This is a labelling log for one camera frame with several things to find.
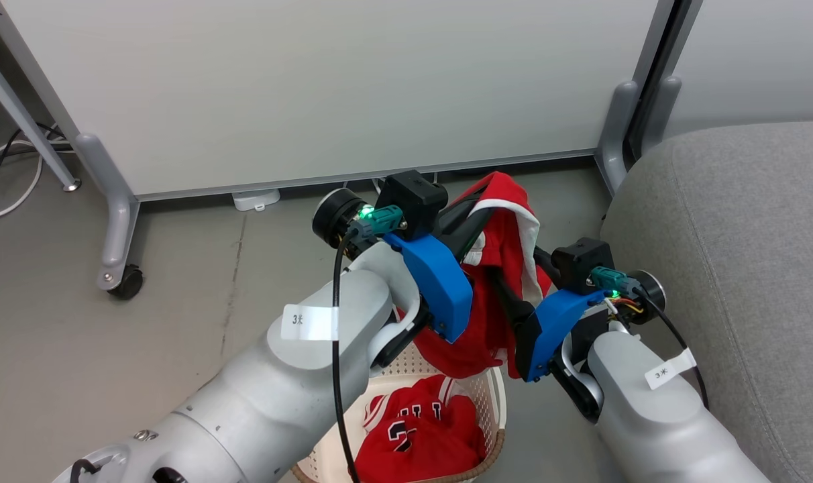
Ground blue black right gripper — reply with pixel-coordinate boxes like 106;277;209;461
490;247;608;383

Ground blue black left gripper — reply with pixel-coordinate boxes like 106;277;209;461
383;196;496;344

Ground red white striped garment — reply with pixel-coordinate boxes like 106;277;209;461
396;171;553;380

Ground red jersey with black number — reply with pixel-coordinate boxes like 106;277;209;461
354;376;486;483

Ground cream perforated laundry basket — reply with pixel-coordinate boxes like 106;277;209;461
292;339;508;483

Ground large white partition panel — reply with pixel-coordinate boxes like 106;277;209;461
0;0;679;202

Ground white power adapter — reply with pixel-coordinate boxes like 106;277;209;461
232;190;281;212

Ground grey fabric sofa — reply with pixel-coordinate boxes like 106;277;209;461
600;121;813;483

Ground narrow white partition panel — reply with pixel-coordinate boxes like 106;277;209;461
638;0;813;158

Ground grey partition foot with caster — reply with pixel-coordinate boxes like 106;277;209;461
74;133;144;301

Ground grey metal table leg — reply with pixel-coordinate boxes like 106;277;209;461
0;40;82;193

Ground teal right cable connector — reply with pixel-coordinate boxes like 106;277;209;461
591;266;627;296

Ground teal cable connector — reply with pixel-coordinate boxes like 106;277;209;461
591;266;627;296
355;205;405;237

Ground teal left cable connector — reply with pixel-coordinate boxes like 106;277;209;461
355;205;405;237

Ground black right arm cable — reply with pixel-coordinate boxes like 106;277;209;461
635;292;709;410

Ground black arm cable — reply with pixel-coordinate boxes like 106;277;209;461
635;292;709;410
331;225;367;483

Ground white paper cable label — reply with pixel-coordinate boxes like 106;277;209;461
282;304;340;341
645;349;697;390

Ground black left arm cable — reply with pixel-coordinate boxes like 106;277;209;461
331;225;367;483

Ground white floor cable bundle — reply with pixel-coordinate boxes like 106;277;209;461
0;124;65;222

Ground black floor cable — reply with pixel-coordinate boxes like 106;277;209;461
0;124;72;202

